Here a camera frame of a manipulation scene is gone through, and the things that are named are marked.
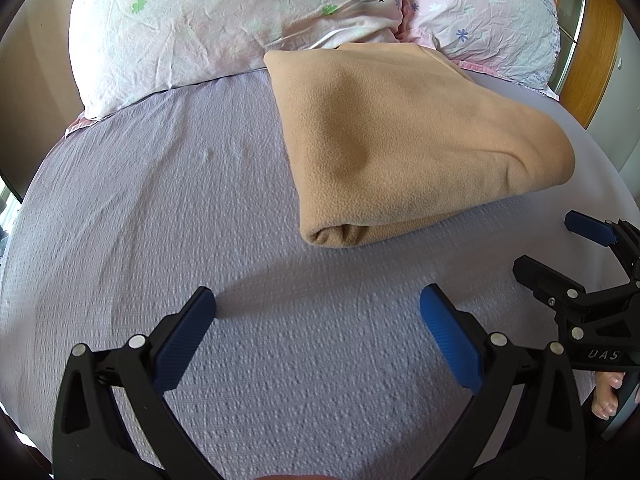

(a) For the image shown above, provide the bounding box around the pink floral pillow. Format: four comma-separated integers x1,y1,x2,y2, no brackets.
399,0,562,97

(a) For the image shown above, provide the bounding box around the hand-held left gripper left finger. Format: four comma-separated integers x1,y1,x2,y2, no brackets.
52,286,217,480

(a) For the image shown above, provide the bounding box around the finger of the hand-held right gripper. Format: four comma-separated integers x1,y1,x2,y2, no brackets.
513,254,601,311
564,211,640,283

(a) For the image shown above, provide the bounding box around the white floral pillow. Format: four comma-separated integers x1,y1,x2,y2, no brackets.
67,0,407,122

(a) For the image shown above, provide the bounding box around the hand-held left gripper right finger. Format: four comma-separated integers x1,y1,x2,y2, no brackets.
415,283,584,480

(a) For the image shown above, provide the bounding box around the lavender textured bed sheet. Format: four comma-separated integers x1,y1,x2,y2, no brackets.
0,62,640,480

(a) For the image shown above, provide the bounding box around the person's right hand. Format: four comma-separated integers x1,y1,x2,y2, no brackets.
591,369,627,421

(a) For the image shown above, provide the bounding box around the wooden headboard frame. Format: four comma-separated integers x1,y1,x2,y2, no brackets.
550,0,626,129

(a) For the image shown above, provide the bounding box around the tan fleece cloth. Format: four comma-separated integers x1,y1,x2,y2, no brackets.
263,42,576,251

